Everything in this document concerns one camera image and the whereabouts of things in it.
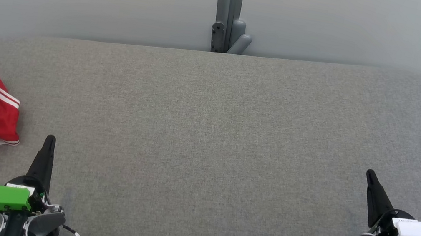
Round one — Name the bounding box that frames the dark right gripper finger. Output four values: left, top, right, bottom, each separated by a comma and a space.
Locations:
358, 169, 400, 231

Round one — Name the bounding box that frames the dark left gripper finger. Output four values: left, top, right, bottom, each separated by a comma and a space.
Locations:
24, 132, 58, 194

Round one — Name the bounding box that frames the grey fabric sofa seat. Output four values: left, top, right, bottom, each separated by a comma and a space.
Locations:
0, 7, 421, 236

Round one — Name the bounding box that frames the grey tube foot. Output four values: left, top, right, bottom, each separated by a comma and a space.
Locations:
227, 18, 256, 57

